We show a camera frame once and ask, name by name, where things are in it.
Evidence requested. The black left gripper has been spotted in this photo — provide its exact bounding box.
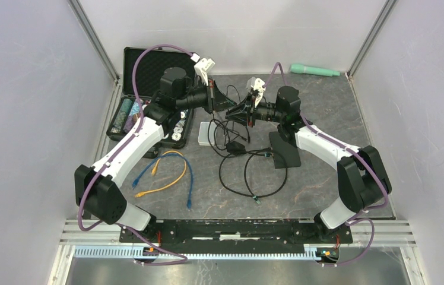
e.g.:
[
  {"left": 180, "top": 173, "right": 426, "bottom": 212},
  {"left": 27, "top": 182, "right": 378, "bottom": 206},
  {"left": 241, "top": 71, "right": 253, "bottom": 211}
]
[{"left": 176, "top": 77, "right": 237, "bottom": 115}]

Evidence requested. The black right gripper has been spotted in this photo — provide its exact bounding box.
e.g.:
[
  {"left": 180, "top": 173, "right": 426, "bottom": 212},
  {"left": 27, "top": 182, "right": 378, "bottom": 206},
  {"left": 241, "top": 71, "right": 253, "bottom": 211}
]
[{"left": 225, "top": 92, "right": 284, "bottom": 128}]

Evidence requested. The white network switch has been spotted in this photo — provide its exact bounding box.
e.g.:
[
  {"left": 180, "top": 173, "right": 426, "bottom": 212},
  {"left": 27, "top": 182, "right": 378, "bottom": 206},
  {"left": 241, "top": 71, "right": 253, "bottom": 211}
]
[{"left": 198, "top": 122, "right": 214, "bottom": 146}]

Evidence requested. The black router box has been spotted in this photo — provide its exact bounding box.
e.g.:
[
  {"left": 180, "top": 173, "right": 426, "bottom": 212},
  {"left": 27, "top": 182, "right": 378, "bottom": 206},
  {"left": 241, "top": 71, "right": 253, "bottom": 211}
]
[{"left": 268, "top": 132, "right": 302, "bottom": 169}]

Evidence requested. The black cable with green plug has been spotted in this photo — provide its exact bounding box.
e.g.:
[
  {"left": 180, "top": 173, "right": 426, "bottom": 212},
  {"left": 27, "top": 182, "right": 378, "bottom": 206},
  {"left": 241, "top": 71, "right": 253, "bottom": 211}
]
[{"left": 218, "top": 148, "right": 289, "bottom": 204}]

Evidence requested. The blue ethernet cable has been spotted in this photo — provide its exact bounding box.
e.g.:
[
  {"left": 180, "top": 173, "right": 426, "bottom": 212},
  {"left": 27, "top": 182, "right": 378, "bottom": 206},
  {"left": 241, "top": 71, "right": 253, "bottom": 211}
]
[{"left": 132, "top": 152, "right": 195, "bottom": 210}]

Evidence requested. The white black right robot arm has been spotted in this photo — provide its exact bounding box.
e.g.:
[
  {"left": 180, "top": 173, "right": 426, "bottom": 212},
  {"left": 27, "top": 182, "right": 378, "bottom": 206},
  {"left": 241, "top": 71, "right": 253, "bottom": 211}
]
[{"left": 225, "top": 86, "right": 392, "bottom": 242}]

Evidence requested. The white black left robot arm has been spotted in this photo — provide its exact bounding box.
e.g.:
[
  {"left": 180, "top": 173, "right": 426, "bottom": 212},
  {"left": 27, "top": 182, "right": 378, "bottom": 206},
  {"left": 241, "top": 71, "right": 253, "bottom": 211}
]
[{"left": 74, "top": 67, "right": 235, "bottom": 242}]

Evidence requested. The black power adapter plug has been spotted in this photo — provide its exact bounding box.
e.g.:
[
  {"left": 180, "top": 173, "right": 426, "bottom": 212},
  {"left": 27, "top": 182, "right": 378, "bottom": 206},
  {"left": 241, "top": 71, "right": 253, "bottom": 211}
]
[{"left": 225, "top": 141, "right": 246, "bottom": 155}]

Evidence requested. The mint green flashlight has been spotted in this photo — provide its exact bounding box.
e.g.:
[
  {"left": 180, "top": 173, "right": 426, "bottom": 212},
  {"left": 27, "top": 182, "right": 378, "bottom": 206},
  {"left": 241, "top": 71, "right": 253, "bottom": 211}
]
[{"left": 290, "top": 64, "right": 341, "bottom": 77}]

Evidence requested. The black poker chip case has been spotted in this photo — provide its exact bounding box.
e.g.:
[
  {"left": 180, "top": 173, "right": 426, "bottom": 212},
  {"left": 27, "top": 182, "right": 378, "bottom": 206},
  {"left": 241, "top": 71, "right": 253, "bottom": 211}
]
[{"left": 106, "top": 47, "right": 200, "bottom": 150}]

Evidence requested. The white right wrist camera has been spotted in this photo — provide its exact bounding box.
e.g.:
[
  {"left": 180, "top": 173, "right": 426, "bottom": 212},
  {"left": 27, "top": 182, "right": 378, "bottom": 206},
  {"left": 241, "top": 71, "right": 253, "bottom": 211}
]
[{"left": 246, "top": 77, "right": 266, "bottom": 107}]

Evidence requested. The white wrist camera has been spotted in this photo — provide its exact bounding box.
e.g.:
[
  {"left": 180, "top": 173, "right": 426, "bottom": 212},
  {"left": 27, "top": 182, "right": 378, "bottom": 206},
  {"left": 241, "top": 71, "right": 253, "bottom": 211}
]
[
  {"left": 246, "top": 77, "right": 266, "bottom": 107},
  {"left": 194, "top": 58, "right": 215, "bottom": 86}
]

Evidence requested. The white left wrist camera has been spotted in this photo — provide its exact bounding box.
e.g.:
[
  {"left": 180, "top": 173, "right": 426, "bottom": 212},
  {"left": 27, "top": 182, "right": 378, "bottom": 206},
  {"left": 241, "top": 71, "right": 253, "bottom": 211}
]
[{"left": 194, "top": 58, "right": 215, "bottom": 86}]

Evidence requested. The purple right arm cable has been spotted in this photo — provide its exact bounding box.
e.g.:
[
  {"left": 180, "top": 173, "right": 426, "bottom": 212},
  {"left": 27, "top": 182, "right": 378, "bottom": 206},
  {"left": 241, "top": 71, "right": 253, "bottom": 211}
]
[{"left": 263, "top": 61, "right": 390, "bottom": 267}]

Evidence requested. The yellow ethernet cable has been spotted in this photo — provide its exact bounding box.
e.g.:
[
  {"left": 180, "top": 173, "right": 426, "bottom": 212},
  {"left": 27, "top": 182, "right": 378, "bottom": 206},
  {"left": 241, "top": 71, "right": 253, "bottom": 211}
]
[{"left": 134, "top": 150, "right": 188, "bottom": 198}]

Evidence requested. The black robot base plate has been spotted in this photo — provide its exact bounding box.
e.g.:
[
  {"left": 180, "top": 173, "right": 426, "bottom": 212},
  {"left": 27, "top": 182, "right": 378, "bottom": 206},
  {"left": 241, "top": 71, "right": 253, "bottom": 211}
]
[{"left": 141, "top": 218, "right": 353, "bottom": 254}]

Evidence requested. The aluminium frame rail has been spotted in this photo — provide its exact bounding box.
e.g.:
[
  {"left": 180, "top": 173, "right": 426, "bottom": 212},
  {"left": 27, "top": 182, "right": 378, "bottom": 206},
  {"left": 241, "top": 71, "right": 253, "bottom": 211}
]
[{"left": 58, "top": 218, "right": 417, "bottom": 248}]

